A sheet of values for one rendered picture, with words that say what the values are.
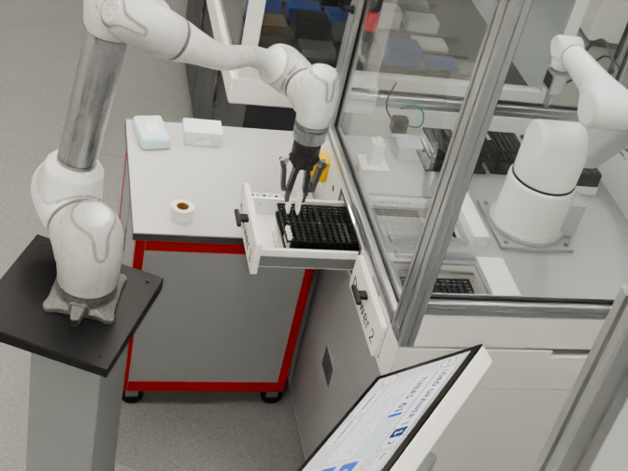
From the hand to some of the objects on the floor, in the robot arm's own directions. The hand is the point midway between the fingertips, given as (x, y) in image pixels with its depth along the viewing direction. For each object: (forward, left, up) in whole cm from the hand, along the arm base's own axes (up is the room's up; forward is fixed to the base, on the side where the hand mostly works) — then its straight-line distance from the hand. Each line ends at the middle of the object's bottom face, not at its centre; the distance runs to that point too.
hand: (293, 201), depth 284 cm
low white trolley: (-20, +36, -102) cm, 110 cm away
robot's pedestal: (-47, -36, -100) cm, 116 cm away
